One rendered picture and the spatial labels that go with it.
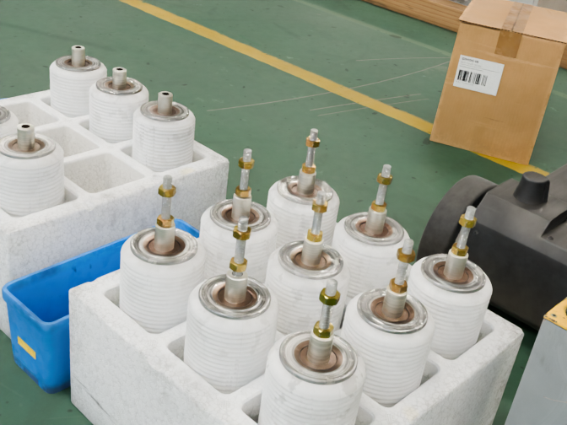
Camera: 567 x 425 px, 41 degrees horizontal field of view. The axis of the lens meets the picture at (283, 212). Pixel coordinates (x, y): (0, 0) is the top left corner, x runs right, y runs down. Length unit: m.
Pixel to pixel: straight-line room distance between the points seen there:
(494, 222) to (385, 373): 0.45
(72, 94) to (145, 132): 0.22
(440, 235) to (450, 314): 0.35
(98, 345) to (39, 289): 0.19
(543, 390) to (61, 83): 0.92
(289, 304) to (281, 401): 0.16
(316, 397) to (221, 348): 0.12
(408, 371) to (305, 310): 0.13
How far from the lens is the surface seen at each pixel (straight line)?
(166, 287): 0.85
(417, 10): 2.96
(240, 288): 0.78
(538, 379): 0.81
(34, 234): 1.06
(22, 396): 1.06
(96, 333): 0.91
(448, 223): 1.22
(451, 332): 0.90
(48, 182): 1.07
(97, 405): 0.98
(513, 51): 1.81
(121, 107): 1.26
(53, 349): 1.01
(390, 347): 0.79
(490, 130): 1.87
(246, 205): 0.92
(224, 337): 0.78
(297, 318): 0.87
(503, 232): 1.19
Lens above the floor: 0.73
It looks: 30 degrees down
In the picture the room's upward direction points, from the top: 8 degrees clockwise
